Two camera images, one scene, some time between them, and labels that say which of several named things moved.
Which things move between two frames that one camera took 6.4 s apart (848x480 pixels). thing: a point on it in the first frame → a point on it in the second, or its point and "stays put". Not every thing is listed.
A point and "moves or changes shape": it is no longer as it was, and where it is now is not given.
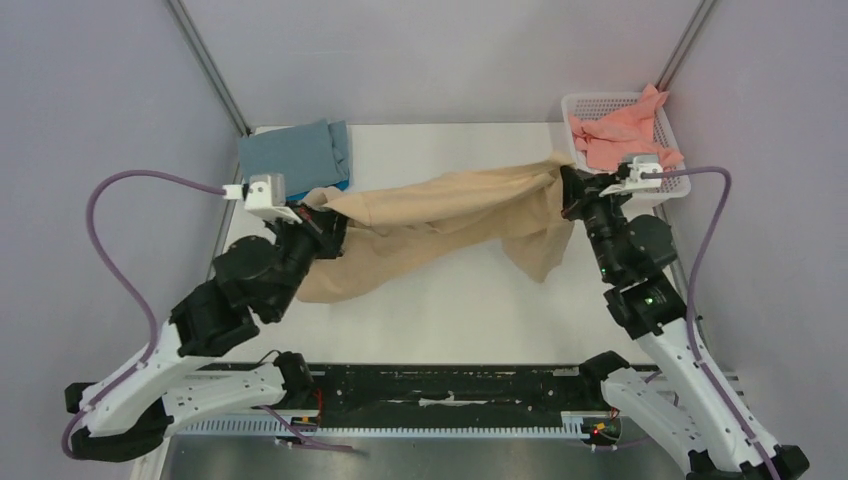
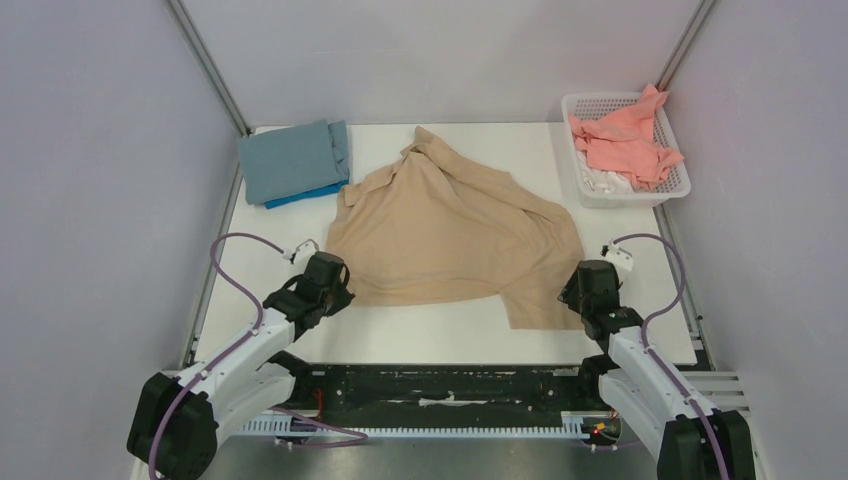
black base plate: [444, 396] stays put
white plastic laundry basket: [675, 179] stays put
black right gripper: [579, 195] → [573, 294]
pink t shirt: [611, 135] stays put
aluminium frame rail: [205, 60] stays put
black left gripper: [326, 227] → [343, 299]
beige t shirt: [526, 207] moves or changes shape
